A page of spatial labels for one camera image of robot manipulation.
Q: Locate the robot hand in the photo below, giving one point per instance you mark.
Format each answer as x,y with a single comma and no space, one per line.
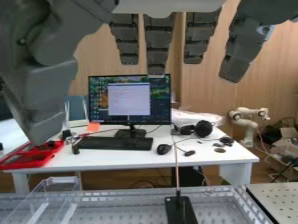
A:
40,66

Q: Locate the orange paper note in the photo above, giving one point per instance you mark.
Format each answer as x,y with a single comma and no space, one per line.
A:
93,126

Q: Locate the computer monitor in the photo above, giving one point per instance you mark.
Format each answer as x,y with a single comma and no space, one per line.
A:
128,98

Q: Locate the red tray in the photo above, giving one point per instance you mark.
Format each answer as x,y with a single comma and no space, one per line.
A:
53,145
21,160

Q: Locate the small black device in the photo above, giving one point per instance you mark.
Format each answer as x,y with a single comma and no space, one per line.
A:
76,147

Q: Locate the black keyboard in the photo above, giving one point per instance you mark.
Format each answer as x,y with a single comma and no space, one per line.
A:
114,143

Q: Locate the white desk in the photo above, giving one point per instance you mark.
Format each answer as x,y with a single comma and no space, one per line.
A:
133,161

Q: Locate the black mouse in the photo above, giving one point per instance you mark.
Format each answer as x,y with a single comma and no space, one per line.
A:
164,149

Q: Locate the black headphones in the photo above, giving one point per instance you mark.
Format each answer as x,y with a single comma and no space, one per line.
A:
202,128

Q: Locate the thin stick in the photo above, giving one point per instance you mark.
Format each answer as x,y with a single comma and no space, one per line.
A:
176,166

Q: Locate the clear box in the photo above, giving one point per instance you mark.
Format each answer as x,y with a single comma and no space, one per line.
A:
110,206

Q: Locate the small white jointed device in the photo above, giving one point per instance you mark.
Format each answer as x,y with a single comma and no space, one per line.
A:
247,121

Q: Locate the black plate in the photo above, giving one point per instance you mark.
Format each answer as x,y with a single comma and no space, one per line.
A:
181,211

